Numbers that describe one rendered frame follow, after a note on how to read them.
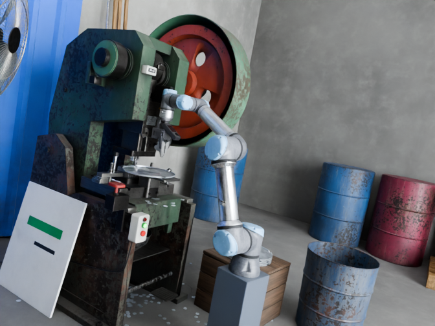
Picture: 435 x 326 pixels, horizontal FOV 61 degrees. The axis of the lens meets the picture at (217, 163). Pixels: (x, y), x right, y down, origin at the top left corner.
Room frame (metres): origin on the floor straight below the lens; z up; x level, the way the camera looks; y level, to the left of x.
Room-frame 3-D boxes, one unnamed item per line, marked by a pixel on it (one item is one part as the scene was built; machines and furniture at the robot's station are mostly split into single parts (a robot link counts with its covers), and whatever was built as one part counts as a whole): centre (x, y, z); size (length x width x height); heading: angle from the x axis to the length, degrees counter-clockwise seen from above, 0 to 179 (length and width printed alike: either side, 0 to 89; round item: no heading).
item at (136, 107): (2.16, 0.60, 0.83); 0.79 x 0.43 x 1.34; 60
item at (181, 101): (1.94, 0.23, 1.19); 0.11 x 0.11 x 0.08; 48
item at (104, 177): (1.94, 0.56, 0.76); 0.17 x 0.06 x 0.10; 150
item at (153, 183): (2.00, 0.32, 0.72); 0.25 x 0.14 x 0.14; 60
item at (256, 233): (1.69, -0.21, 0.62); 0.13 x 0.12 x 0.14; 138
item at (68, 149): (1.93, 0.73, 0.45); 0.92 x 0.12 x 0.90; 60
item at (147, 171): (2.02, 0.37, 0.79); 0.29 x 0.29 x 0.01
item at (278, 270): (2.18, -0.28, 0.18); 0.40 x 0.38 x 0.35; 52
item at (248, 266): (1.69, -0.22, 0.50); 0.15 x 0.15 x 0.10
